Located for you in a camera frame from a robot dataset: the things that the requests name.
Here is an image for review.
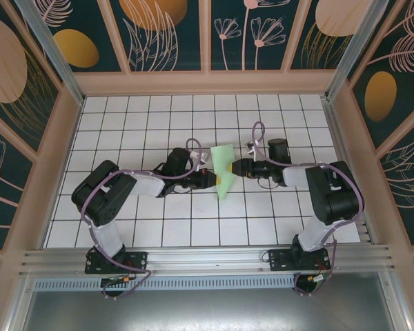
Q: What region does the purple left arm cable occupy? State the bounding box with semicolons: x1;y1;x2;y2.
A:
81;137;208;301

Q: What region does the grey metal sheet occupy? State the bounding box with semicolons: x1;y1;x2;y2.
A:
19;289;400;331

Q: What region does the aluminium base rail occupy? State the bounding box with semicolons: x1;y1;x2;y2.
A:
19;244;396;277

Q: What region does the grey slotted cable duct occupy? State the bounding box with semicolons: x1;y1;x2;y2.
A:
32;275;297;292

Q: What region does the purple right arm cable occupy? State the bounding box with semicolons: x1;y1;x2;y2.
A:
251;121;365;297

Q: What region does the light green cloth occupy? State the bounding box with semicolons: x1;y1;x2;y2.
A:
210;143;236;200

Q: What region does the aluminium corner post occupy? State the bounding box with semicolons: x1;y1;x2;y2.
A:
13;0;86;104
324;0;384;101

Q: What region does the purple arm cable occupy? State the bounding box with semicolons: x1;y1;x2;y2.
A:
251;121;365;297
81;137;208;301

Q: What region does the aluminium side rail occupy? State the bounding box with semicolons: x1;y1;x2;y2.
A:
322;98;379;246

